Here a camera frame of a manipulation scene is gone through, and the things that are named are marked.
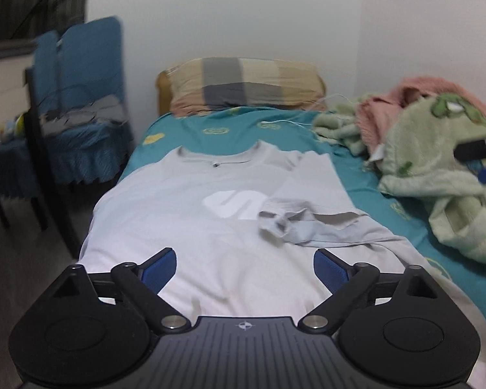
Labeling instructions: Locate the grey cloth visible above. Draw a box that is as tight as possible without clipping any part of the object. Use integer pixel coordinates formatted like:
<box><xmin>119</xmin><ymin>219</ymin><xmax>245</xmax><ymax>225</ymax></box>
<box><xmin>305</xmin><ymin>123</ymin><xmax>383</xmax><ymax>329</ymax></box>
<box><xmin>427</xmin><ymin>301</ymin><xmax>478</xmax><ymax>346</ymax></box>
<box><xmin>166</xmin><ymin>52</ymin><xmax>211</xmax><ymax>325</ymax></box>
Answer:
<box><xmin>40</xmin><ymin>95</ymin><xmax>124</xmax><ymax>134</ymax></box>

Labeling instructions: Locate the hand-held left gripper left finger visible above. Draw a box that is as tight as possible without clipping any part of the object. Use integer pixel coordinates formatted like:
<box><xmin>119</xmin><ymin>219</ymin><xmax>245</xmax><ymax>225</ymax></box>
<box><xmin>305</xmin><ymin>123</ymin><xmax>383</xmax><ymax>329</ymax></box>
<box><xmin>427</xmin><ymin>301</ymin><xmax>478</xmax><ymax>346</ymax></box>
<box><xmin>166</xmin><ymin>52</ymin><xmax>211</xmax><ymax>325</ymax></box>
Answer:
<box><xmin>51</xmin><ymin>247</ymin><xmax>191</xmax><ymax>333</ymax></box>

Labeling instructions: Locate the teal printed bed sheet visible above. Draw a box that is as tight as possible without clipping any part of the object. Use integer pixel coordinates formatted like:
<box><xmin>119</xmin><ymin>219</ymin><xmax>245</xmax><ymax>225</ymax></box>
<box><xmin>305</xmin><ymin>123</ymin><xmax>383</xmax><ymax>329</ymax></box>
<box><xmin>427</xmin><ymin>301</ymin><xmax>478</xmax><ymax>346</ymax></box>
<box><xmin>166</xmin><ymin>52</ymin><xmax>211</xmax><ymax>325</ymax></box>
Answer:
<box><xmin>117</xmin><ymin>105</ymin><xmax>486</xmax><ymax>292</ymax></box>

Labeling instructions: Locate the pink plush blanket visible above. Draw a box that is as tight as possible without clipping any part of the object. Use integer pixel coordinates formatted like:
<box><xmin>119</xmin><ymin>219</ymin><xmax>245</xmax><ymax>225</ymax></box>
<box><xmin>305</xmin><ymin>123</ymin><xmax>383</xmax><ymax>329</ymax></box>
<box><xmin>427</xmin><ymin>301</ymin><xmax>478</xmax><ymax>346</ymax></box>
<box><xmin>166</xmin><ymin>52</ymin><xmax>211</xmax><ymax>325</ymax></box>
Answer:
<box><xmin>356</xmin><ymin>76</ymin><xmax>486</xmax><ymax>159</ymax></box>

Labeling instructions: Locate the checked pillow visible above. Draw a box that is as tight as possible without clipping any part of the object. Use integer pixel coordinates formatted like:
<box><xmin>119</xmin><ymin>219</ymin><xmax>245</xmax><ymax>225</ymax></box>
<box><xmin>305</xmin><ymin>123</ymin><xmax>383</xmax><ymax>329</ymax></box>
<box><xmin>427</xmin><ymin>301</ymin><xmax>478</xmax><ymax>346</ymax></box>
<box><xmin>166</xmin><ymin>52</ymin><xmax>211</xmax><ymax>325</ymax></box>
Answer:
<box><xmin>168</xmin><ymin>57</ymin><xmax>327</xmax><ymax>116</ymax></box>

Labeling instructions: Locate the white charging cable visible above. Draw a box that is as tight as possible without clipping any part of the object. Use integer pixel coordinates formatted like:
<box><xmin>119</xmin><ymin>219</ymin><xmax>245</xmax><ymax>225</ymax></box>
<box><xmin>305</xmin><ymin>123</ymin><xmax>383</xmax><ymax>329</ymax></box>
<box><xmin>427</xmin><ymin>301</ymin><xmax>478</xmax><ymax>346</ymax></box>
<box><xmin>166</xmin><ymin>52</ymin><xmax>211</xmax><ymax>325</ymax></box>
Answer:
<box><xmin>261</xmin><ymin>93</ymin><xmax>357</xmax><ymax>128</ymax></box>

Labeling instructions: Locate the pale grey t-shirt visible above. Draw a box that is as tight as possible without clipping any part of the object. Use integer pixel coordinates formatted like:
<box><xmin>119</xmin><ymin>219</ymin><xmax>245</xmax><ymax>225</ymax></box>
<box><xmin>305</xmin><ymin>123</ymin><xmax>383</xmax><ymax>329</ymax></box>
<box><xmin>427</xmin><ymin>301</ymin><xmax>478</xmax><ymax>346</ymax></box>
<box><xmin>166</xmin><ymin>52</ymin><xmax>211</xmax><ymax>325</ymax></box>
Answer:
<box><xmin>78</xmin><ymin>141</ymin><xmax>486</xmax><ymax>345</ymax></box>

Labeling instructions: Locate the dark barred window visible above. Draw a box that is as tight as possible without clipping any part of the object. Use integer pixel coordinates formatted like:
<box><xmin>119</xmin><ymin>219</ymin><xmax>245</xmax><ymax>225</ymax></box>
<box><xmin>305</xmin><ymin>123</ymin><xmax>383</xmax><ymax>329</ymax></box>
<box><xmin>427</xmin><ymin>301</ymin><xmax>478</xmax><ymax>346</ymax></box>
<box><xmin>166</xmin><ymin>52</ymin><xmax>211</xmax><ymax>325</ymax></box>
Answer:
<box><xmin>0</xmin><ymin>0</ymin><xmax>90</xmax><ymax>43</ymax></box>

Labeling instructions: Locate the green plush blanket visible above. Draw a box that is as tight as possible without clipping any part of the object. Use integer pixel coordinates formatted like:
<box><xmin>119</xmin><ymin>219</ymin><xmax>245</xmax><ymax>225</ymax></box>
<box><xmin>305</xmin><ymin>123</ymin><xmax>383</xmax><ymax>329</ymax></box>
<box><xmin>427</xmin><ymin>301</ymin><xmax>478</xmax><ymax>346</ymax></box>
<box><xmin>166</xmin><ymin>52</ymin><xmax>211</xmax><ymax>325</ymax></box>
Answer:
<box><xmin>312</xmin><ymin>93</ymin><xmax>486</xmax><ymax>270</ymax></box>

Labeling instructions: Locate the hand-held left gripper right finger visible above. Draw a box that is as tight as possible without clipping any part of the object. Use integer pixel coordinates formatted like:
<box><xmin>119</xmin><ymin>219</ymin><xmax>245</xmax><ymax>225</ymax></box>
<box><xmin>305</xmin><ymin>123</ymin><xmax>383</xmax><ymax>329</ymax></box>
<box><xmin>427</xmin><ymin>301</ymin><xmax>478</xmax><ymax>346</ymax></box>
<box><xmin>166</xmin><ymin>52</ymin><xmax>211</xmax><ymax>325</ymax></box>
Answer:
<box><xmin>297</xmin><ymin>247</ymin><xmax>440</xmax><ymax>333</ymax></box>

